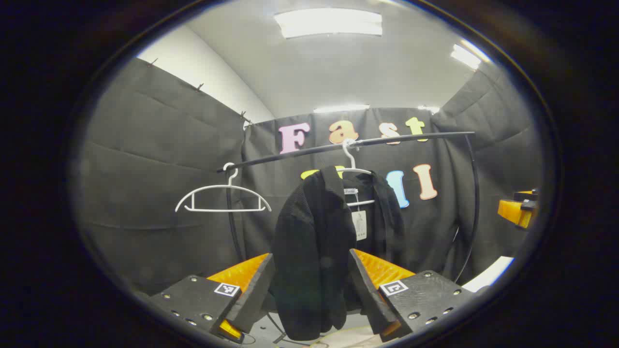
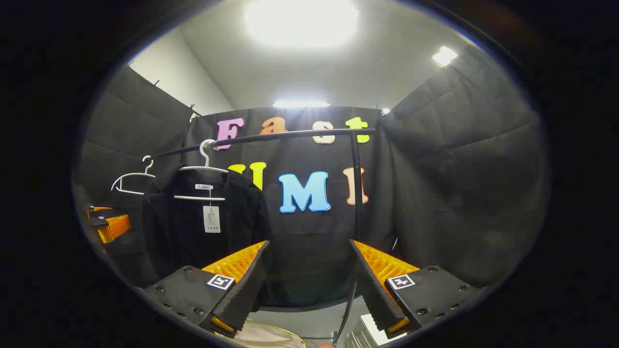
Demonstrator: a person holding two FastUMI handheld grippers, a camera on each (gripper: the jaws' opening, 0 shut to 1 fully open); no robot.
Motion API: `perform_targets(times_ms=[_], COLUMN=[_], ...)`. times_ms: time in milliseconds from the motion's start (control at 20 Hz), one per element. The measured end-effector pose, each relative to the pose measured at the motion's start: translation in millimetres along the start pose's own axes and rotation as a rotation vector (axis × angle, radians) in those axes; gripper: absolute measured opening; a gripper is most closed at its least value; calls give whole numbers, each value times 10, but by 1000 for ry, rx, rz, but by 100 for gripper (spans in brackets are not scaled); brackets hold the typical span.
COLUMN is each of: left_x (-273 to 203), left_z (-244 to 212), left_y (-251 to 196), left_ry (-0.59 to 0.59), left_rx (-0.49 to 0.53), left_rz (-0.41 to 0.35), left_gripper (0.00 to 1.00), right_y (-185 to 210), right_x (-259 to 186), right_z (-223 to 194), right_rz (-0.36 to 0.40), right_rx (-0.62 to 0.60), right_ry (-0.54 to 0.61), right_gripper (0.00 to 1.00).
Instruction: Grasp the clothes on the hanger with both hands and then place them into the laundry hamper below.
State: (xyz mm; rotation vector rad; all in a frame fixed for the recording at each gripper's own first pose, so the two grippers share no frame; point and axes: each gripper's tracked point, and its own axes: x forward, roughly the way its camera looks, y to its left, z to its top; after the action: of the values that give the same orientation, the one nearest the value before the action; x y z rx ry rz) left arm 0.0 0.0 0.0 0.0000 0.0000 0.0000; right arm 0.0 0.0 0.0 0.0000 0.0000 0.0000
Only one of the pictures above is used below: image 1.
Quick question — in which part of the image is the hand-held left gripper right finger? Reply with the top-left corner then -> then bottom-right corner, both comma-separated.
349,248 -> 477,343

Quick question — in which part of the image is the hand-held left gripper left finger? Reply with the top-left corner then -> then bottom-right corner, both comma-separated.
147,253 -> 275,344

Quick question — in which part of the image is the black jacket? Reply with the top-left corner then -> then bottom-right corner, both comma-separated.
269,166 -> 406,341

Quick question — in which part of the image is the white plastic clothes hanger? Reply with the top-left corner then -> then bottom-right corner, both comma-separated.
339,139 -> 377,207
175,162 -> 272,213

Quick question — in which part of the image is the black metal clothes rack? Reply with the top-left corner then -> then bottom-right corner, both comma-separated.
217,130 -> 481,285

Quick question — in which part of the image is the black backdrop cloth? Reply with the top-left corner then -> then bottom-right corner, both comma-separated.
77,58 -> 545,295

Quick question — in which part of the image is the large ceiling light panel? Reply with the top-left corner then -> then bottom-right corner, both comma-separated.
274,8 -> 383,39

